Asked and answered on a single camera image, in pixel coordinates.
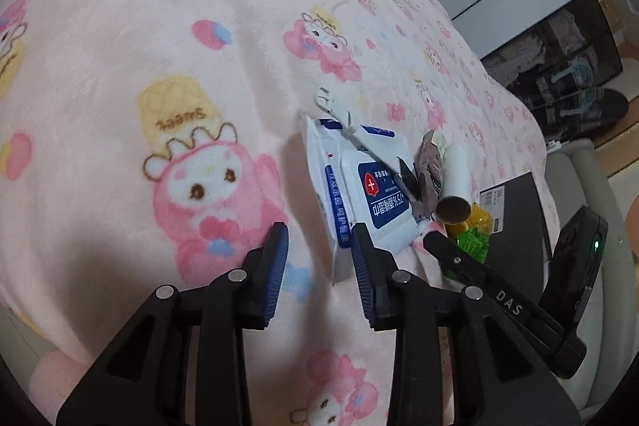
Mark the green yellow plastic toy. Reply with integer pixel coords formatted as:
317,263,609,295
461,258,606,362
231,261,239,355
445,204,494,264

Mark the white blue wet wipes pack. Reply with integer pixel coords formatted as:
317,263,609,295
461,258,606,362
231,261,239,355
301,116,419,283

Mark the grey sofa cushion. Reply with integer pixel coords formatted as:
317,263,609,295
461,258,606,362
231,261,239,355
545,139,637,417

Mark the dark grey storage box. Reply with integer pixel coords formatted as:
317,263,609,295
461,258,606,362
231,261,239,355
480,172,552,304

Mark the white paper roll tube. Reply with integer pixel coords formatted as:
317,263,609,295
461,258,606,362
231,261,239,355
434,144,472,224

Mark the black shelf with items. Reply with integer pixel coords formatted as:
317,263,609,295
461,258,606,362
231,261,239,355
482,0,629,142

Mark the pink cartoon fleece blanket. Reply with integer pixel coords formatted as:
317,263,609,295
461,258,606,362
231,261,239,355
1,0,560,425

